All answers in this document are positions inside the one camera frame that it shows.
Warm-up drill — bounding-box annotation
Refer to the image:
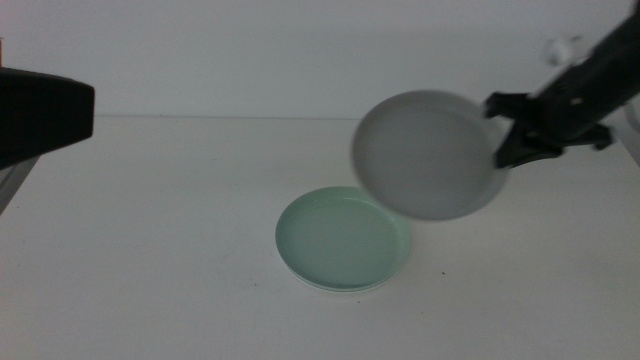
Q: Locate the grey shallow bowl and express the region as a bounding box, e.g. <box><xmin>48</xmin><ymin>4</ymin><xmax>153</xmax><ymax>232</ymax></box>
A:
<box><xmin>351</xmin><ymin>89</ymin><xmax>509</xmax><ymax>221</ymax></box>

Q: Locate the pale green shallow bowl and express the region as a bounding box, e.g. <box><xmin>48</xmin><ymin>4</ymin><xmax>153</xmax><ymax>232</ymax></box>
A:
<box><xmin>274</xmin><ymin>185</ymin><xmax>412</xmax><ymax>291</ymax></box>

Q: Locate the white shallow bowl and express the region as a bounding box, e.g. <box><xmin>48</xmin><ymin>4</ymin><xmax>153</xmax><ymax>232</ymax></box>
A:
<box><xmin>284</xmin><ymin>262</ymin><xmax>397</xmax><ymax>294</ymax></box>

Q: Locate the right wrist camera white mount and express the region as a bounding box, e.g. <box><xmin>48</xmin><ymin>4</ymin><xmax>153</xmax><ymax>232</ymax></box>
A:
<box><xmin>534</xmin><ymin>33</ymin><xmax>587</xmax><ymax>96</ymax></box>

